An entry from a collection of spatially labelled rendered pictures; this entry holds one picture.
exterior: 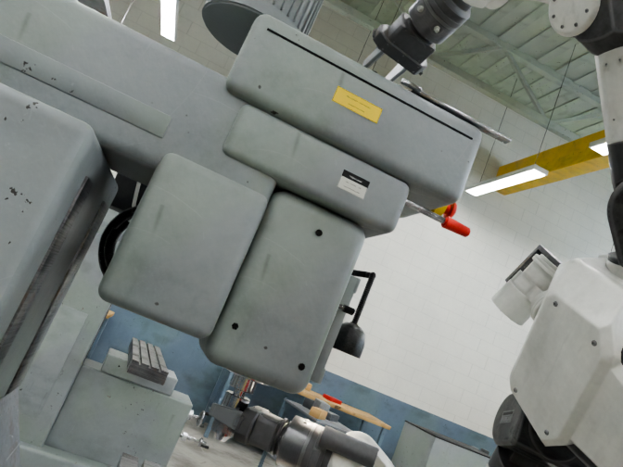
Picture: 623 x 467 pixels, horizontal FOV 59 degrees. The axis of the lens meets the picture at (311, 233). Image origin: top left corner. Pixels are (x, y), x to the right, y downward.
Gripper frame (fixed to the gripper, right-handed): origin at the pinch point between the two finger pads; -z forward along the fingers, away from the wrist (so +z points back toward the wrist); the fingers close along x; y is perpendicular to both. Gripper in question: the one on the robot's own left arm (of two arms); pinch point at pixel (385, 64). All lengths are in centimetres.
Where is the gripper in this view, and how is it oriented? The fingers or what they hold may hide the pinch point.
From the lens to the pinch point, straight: 114.3
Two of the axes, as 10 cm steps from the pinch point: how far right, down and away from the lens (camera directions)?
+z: 5.9, -4.5, -6.7
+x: 8.0, 4.2, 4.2
